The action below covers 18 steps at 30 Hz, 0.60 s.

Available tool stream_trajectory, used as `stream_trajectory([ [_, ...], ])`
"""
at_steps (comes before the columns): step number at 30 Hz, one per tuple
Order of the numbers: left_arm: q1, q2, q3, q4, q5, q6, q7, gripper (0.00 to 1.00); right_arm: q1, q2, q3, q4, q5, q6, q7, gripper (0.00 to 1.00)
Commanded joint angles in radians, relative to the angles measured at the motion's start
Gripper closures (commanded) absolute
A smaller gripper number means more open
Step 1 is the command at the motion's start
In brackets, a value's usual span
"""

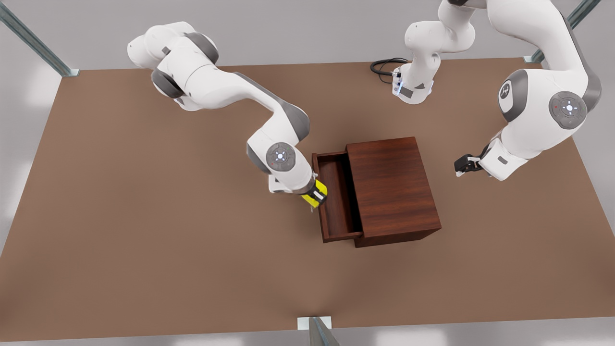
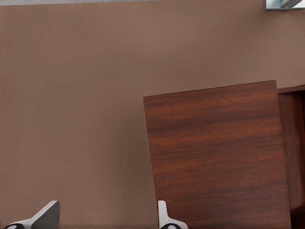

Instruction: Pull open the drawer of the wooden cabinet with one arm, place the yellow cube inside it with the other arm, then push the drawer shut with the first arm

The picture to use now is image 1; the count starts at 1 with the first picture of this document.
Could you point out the yellow box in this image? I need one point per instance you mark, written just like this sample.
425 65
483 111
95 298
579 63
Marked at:
313 200

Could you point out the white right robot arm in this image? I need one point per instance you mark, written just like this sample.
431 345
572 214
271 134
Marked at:
216 89

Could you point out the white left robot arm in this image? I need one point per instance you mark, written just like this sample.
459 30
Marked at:
538 110

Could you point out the dark wooden drawer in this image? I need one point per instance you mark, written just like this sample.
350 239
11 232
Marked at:
336 197

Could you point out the dark wooden cabinet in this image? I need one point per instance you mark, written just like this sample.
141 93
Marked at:
391 190

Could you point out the silver frame post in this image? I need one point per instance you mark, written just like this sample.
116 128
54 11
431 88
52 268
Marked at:
317 329
562 31
33 41

